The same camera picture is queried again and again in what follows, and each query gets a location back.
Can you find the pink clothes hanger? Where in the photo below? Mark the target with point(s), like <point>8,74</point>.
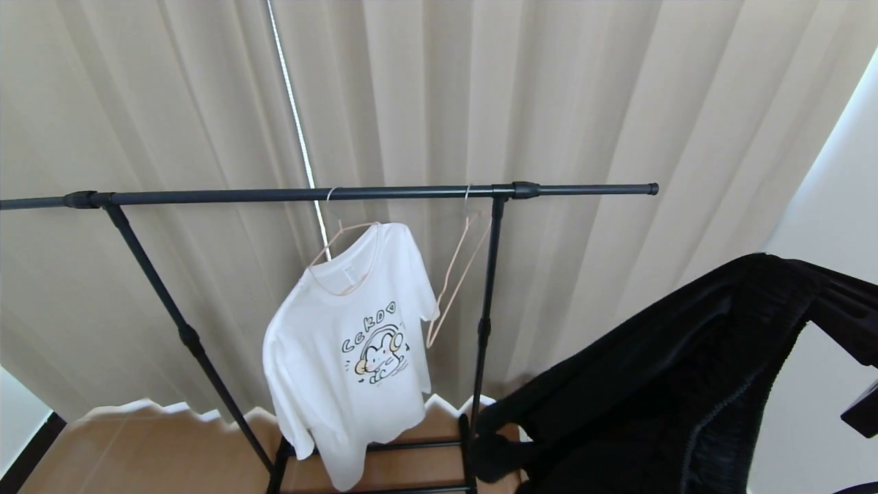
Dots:
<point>323,249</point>
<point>449,280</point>

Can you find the white printed t-shirt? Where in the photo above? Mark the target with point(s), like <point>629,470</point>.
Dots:
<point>309,357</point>

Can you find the black shorts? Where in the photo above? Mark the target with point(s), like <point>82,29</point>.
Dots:
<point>651,384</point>

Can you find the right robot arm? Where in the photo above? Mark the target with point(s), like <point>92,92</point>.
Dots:
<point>864,412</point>

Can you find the black clothes rack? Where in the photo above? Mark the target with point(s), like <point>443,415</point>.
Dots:
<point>206,197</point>

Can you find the beige curtain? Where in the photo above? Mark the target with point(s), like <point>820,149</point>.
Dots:
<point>549,103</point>

